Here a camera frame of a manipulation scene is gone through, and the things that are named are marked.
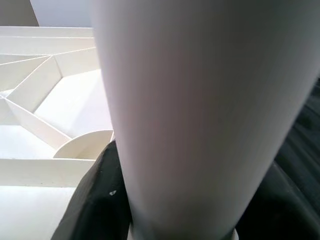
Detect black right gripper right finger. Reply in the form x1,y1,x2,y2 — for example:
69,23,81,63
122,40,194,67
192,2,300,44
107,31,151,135
234,159,320,240

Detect white plastic table leg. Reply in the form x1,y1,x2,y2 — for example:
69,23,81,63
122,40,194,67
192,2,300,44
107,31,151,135
91,0,320,240

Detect white plastic children table top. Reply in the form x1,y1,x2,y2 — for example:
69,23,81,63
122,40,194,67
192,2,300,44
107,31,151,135
0,26,116,240

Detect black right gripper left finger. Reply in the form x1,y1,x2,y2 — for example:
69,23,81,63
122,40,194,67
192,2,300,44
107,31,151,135
51,141,133,240

